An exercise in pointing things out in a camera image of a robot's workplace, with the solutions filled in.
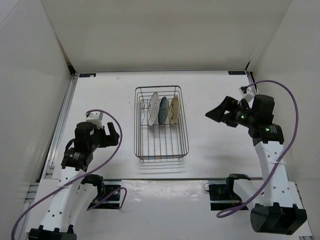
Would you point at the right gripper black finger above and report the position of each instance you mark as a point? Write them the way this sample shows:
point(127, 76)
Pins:
point(229, 103)
point(221, 114)

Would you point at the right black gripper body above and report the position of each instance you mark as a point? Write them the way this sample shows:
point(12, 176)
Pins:
point(244, 117)

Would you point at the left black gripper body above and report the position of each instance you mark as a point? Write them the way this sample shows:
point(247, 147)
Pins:
point(100, 138)

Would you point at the beige plate with brown motif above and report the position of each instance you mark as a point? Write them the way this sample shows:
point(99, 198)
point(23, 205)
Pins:
point(174, 110)

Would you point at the white plate with dark rim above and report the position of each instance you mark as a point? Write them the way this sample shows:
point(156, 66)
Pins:
point(153, 109)

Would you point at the blue patterned plate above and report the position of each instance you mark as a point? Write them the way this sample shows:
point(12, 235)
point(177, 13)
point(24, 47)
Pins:
point(163, 110)

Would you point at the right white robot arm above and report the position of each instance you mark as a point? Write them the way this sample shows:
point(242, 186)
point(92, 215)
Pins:
point(272, 208)

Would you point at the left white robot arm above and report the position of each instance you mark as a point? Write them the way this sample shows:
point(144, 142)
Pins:
point(77, 186)

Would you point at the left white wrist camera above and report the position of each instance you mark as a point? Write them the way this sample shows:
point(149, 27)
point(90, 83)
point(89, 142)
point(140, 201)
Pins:
point(95, 118)

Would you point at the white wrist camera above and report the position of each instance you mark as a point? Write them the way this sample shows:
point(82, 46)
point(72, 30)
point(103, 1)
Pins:
point(246, 95)
point(95, 118)

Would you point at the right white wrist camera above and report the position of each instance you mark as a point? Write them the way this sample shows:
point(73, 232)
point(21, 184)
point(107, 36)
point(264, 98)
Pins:
point(246, 95)

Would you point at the grey wire dish rack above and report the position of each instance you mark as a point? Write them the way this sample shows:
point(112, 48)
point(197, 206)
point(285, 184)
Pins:
point(160, 127)

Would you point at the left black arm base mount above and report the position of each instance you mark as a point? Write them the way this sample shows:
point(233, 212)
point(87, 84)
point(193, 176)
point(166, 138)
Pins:
point(106, 194)

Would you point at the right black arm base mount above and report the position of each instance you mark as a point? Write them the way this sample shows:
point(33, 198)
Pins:
point(222, 195)

